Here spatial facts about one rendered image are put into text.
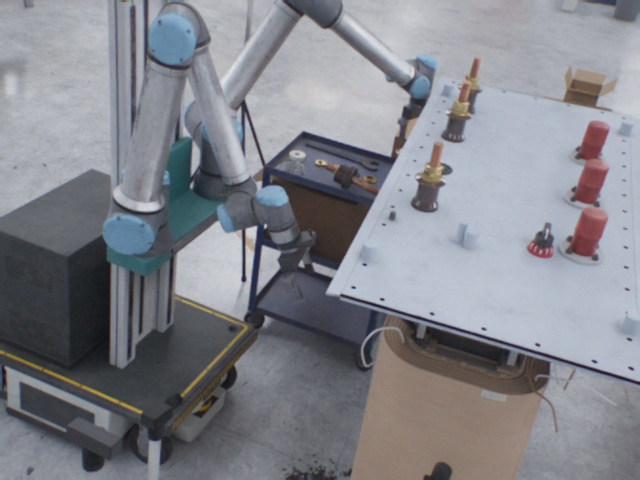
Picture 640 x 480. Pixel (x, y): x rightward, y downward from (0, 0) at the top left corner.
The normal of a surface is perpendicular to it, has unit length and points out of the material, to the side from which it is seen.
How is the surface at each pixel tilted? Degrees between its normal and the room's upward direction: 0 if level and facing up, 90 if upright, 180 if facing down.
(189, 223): 0
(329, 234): 90
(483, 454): 90
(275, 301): 0
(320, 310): 0
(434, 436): 90
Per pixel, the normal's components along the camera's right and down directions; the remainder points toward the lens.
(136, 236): -0.04, 0.60
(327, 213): -0.37, 0.45
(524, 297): 0.14, -0.84
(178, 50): 0.03, 0.42
